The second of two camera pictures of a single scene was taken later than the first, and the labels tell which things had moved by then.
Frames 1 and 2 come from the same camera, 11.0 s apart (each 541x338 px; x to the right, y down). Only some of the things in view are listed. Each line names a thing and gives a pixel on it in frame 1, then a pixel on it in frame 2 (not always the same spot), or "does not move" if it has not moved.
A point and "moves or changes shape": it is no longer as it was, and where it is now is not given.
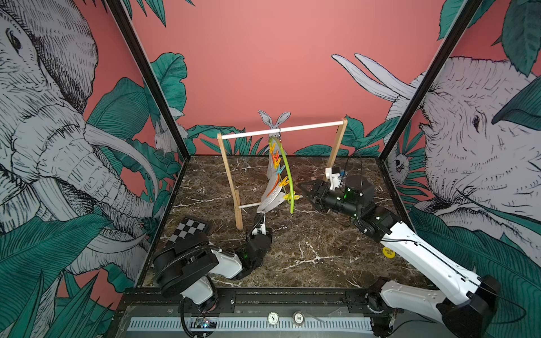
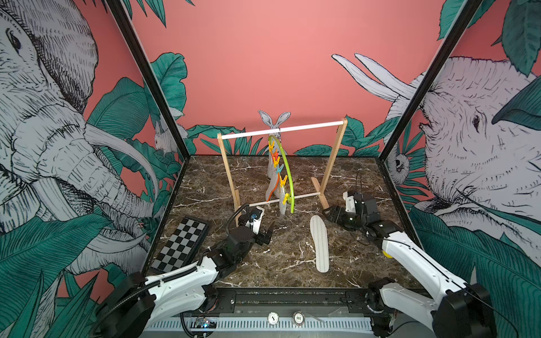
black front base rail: x=260 y=303 does not move
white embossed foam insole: x=271 y=168 does not move
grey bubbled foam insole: x=278 y=200 moves or changes shape
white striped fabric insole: x=275 y=190 → x=319 y=234
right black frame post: x=431 y=77 does not move
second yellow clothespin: x=284 y=182 does not move
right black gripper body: x=336 y=203 → x=350 y=222
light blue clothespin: x=280 y=170 does not move
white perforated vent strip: x=252 y=324 does not move
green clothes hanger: x=288 y=170 does not move
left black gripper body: x=268 y=239 → x=259 y=239
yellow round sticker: x=388 y=252 does not move
